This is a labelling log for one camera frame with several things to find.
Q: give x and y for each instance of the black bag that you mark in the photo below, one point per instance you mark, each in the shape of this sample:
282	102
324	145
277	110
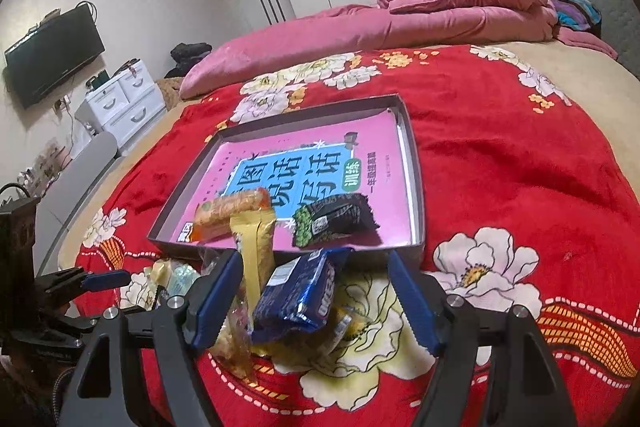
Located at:
190	54

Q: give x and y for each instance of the pink printed booklet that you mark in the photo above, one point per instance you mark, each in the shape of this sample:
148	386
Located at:
370	167

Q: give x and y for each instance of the white drawer cabinet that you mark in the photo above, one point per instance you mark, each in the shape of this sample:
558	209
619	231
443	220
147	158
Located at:
130	107

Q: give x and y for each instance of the dark green box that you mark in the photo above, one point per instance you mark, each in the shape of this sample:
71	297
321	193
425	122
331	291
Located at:
97	79

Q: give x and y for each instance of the pink long folded duvet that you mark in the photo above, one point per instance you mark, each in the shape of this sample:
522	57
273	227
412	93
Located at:
350	34

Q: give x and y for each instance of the grey padded board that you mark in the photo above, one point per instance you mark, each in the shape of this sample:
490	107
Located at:
80	177

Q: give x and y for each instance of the clear yellow pastry packet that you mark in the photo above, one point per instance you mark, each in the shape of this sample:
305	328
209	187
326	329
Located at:
345	327

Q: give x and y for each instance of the grey cardboard box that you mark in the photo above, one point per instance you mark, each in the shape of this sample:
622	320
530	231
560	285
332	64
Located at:
167	243

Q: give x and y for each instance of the blue cookie packet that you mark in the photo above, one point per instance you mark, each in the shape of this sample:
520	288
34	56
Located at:
295	297

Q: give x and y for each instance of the red floral blanket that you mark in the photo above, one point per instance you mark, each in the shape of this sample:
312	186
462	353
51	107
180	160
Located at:
500	157

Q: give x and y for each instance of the orange cracker packet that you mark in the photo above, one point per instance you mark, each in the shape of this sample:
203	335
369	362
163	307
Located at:
225	214

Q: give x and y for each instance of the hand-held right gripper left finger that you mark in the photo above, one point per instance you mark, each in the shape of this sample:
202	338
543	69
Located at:
220	294

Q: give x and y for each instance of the colourful striped clothes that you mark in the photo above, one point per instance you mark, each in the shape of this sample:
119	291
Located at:
575	12

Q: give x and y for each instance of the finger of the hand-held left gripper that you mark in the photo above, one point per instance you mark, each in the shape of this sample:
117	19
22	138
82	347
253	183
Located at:
70	319
107	279

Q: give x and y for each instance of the black green pea packet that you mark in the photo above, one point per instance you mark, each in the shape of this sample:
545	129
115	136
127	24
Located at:
330	219

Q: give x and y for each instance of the black wall television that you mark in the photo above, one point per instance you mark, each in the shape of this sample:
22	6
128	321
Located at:
50	57

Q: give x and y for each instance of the gold snack packet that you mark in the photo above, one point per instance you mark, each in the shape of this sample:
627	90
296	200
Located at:
255	252

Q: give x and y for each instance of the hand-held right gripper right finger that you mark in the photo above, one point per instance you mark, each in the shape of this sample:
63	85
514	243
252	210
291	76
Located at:
415	307

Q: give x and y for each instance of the pale green snack packet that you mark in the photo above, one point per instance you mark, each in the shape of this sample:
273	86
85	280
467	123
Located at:
177	279

